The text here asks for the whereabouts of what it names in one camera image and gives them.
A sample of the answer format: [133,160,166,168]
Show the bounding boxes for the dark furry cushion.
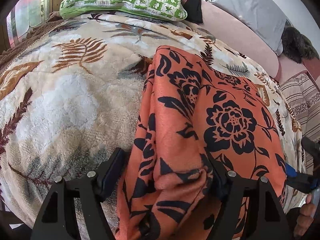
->
[281,26,319,64]

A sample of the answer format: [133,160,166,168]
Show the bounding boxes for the wooden glass wardrobe door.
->
[1,0,62,51]

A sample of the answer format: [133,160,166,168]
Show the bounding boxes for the pink bed headboard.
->
[201,1,319,87]

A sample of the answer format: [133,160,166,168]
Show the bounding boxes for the cream leaf-print fleece blanket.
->
[1,12,302,239]

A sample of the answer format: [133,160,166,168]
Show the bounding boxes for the right hand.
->
[293,194,317,237]

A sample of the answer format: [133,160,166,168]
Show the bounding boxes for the grey pillow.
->
[210,0,287,55]

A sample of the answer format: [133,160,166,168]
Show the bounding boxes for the striped beige pillow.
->
[280,73,320,176]

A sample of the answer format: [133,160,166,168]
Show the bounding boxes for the orange black floral garment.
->
[116,46,286,239]

